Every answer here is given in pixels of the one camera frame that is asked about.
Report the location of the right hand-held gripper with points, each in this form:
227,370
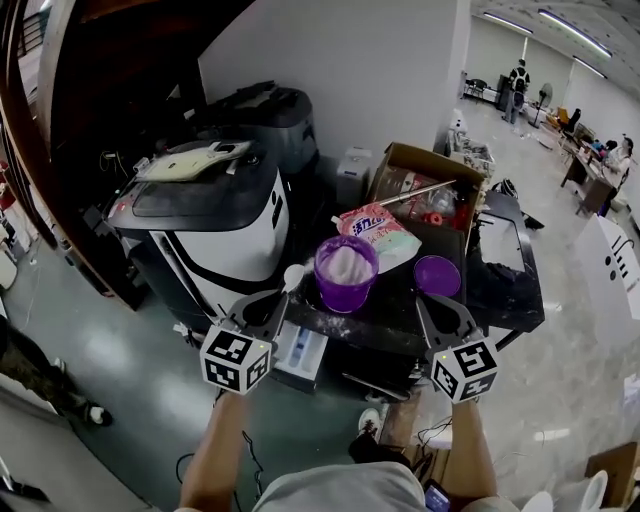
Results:
465,370

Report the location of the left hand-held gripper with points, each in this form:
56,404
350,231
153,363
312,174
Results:
235,360

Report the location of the white plastic spoon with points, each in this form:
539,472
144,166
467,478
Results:
294,276

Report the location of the white detergent drawer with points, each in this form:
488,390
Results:
300,355

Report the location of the person's left forearm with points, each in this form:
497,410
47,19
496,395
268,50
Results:
215,450

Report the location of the person's right forearm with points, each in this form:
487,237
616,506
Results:
472,450

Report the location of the pink detergent refill bag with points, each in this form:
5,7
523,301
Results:
385,235

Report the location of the purple bucket lid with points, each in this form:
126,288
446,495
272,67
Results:
436,277

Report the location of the white and black robot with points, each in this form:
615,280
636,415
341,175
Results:
225,250

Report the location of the purple plastic bucket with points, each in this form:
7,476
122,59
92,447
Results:
345,295

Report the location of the red plastic spool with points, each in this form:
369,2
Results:
432,218

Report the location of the red plastic part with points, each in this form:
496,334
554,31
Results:
462,215

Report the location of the wooden pallet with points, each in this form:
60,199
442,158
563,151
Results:
400,430

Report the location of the person's right shoe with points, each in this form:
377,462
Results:
369,420

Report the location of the metal rod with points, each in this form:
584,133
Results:
415,192

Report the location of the person's right leg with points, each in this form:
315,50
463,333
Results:
372,450

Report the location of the white panel with black marks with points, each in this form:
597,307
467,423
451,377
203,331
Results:
600,295

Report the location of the open cardboard box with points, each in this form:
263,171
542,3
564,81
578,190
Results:
400,160

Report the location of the cream plastic cover panel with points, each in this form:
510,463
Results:
185,165

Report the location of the small white appliance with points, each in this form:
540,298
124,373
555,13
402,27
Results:
352,172

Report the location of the black smartphone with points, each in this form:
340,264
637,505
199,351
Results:
437,497

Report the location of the person's grey shirt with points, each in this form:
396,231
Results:
340,490

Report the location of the brown wooden desk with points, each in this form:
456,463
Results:
590,185

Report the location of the white toilet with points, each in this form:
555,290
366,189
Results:
590,492
537,502

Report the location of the brown cardboard carton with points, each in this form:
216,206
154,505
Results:
615,465

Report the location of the black standing fan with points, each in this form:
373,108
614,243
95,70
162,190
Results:
542,97

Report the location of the ceiling strip light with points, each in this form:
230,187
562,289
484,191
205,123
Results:
507,22
575,31
590,67

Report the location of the black frame stand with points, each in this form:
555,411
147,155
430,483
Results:
505,295

